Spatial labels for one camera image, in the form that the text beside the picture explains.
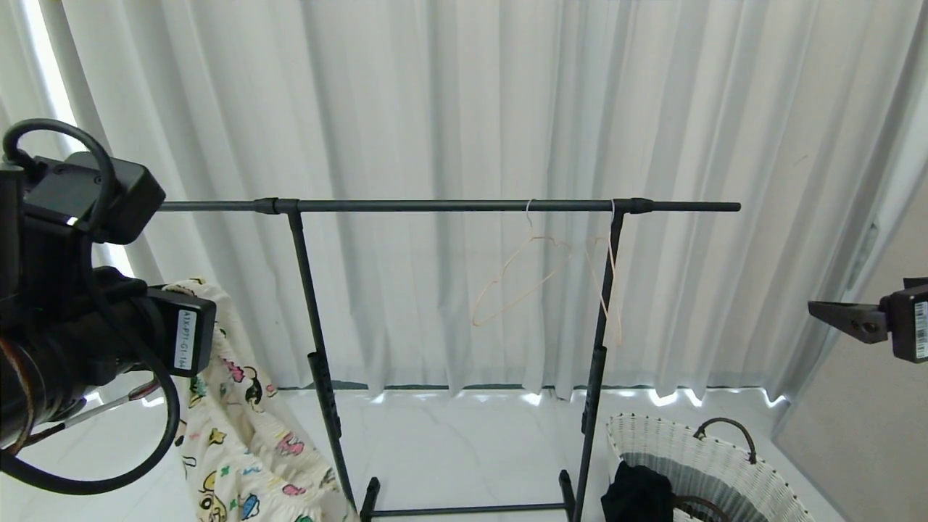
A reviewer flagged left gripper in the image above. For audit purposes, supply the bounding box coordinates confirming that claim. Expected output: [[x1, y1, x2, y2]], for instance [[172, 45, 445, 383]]
[[29, 267, 217, 428]]

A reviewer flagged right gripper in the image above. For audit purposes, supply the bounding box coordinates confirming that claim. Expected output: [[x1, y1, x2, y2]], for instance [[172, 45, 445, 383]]
[[808, 283, 928, 363]]

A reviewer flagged cream printed garment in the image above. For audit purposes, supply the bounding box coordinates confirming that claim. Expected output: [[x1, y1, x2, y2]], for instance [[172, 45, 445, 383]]
[[163, 278, 356, 522]]

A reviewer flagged pink clothes hanger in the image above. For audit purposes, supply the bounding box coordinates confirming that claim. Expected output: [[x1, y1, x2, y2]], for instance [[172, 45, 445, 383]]
[[471, 200, 573, 327], [586, 200, 624, 347]]

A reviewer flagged black short-sleeved shirt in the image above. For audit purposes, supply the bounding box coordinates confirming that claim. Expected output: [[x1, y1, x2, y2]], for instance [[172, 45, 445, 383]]
[[600, 462, 676, 522]]

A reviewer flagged white laundry basket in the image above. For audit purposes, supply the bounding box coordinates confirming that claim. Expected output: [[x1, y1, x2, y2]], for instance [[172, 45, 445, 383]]
[[605, 413, 816, 522]]

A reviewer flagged black clothes rack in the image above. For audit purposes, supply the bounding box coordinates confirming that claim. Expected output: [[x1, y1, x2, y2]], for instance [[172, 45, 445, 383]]
[[156, 197, 742, 522]]

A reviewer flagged white curtain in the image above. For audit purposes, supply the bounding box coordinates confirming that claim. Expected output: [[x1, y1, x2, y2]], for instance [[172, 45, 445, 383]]
[[0, 0, 928, 403]]

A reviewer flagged black cable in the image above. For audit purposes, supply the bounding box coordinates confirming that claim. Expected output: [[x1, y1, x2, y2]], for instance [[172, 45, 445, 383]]
[[0, 118, 182, 496]]

